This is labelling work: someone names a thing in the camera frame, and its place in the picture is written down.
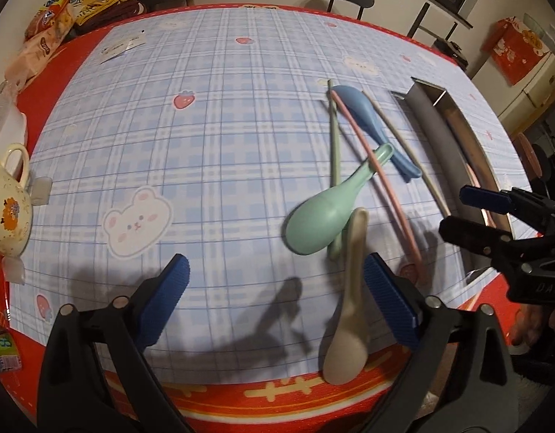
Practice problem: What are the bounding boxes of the red printed cloth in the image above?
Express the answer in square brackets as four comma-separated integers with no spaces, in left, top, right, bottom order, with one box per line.
[480,17,549,86]

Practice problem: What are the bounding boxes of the white plastic container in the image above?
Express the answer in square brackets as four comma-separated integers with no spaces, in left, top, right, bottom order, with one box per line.
[0,95,28,154]

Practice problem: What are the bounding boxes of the orange blue snack bag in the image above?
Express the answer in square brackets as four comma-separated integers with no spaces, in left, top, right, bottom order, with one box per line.
[25,0,86,39]

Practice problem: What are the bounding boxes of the black and white shelf rack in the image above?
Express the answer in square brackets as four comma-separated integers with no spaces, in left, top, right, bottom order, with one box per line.
[406,2,459,50]

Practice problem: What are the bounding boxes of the green packet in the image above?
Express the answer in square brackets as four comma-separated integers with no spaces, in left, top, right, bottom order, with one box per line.
[0,331,21,371]

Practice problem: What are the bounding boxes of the beige spoon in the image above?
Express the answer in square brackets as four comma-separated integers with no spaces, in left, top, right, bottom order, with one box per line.
[323,207,371,384]

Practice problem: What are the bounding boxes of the blue plaid table mat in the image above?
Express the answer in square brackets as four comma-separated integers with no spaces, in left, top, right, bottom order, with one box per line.
[9,6,542,386]

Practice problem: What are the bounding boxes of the brown waste bin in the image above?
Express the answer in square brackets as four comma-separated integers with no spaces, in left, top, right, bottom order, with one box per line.
[514,133,542,176]

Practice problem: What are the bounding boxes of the metal utensil tray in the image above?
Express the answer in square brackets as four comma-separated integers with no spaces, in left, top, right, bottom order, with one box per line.
[392,76,515,237]

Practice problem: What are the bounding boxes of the brown rice cooker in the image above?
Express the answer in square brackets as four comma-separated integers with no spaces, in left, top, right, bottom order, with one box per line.
[433,38,468,70]

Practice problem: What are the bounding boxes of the person's right hand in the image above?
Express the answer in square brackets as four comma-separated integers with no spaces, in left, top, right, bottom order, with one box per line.
[512,304,555,355]

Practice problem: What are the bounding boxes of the cream cup with lion print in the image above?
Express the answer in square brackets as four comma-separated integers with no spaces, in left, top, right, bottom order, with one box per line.
[0,143,35,255]

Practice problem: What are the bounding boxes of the white fridge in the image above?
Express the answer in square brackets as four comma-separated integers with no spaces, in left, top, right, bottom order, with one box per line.
[496,52,555,122]

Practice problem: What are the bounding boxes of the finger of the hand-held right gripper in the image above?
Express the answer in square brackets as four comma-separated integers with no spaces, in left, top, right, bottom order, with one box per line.
[459,185,555,236]
[438,215,539,276]

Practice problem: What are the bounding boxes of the glass bowl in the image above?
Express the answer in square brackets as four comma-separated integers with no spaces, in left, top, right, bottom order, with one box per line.
[523,13,546,37]

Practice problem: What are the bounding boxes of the snack bags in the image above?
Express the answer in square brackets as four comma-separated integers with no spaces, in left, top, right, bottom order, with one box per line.
[4,22,80,95]

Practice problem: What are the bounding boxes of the white paper tag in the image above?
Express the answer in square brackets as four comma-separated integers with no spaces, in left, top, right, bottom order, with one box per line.
[99,31,147,65]

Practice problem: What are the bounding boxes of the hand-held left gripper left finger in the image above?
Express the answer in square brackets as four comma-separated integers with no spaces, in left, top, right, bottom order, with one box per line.
[36,254,195,433]

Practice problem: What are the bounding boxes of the blue spoon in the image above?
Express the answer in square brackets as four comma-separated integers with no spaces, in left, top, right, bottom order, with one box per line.
[334,85,423,183]

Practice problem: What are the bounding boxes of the dark red cloth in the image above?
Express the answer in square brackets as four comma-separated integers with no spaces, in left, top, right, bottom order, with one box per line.
[72,0,147,34]

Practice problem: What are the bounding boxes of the green chopstick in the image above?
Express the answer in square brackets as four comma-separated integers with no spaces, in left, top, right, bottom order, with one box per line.
[327,79,346,260]

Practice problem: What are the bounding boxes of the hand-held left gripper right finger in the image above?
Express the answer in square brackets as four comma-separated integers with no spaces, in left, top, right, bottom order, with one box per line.
[362,253,518,433]

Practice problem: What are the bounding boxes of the green spoon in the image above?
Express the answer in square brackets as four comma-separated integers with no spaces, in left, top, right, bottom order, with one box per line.
[284,143,394,255]

